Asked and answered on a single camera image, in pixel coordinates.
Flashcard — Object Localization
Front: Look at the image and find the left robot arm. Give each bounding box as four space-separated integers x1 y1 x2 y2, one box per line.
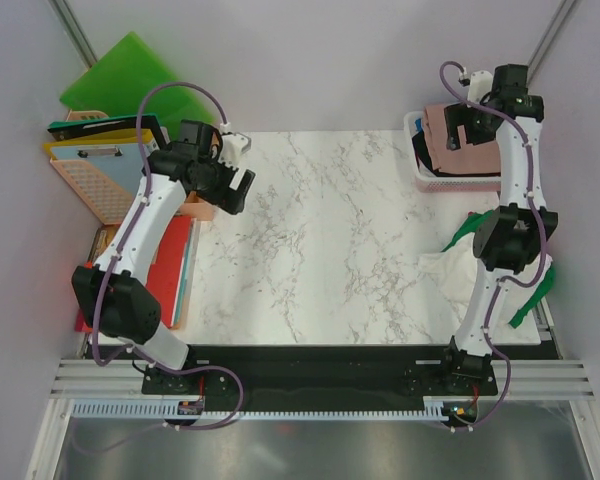
71 120 255 393

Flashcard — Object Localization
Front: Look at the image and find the black folder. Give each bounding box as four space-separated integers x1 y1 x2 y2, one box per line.
47 114 168 148

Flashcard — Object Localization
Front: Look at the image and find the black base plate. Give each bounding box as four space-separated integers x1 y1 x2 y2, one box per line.
142 345 498 411

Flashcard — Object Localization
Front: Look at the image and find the white t shirt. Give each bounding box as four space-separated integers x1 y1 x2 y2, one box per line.
417 232 552 329

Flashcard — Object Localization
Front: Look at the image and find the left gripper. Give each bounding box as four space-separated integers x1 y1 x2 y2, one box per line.
193 151 254 216

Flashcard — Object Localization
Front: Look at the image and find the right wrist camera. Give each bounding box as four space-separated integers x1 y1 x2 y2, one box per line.
466 70 493 104

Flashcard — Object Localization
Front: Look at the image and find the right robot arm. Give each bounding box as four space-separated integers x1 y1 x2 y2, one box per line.
436 64 558 394

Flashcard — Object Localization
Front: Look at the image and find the brown book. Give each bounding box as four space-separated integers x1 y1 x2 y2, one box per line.
86 225 119 265

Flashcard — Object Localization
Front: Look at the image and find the green plastic folder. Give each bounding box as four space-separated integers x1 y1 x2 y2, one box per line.
60 32 217 139

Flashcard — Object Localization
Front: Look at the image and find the white cable duct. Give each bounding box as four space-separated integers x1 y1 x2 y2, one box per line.
72 397 479 423

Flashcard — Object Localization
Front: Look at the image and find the green t shirt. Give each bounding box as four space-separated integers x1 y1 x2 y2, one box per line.
436 210 556 329

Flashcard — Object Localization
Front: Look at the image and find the pink file rack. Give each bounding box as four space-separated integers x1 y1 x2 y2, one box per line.
47 108 141 226

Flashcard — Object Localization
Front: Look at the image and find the blue clipboard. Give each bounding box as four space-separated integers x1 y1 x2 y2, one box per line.
49 142 143 194

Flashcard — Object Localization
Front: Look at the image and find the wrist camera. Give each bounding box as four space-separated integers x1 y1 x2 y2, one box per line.
466 70 493 104
219 133 251 167

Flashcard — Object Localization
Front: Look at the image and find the orange desk organizer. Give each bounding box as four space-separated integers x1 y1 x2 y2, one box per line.
179 120 221 222

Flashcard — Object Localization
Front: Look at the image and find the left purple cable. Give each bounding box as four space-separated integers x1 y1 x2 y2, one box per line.
87 81 246 431

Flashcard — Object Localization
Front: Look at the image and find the white laundry basket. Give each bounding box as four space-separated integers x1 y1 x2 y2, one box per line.
403 111 500 193

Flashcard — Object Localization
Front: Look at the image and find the yellow folder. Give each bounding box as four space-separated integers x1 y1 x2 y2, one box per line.
43 129 137 160

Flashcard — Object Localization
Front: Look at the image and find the pink t shirt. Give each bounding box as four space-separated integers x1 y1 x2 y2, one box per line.
422 104 500 177

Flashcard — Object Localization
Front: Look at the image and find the black t shirt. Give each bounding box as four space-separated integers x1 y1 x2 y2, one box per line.
412 132 501 177

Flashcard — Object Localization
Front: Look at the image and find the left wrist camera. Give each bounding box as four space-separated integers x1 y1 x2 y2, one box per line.
219 133 251 167

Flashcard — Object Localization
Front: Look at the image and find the aluminium frame rail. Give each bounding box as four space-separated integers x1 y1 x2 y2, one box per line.
49 319 597 401

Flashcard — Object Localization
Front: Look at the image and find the red folder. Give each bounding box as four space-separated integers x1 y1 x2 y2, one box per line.
75 216 196 333

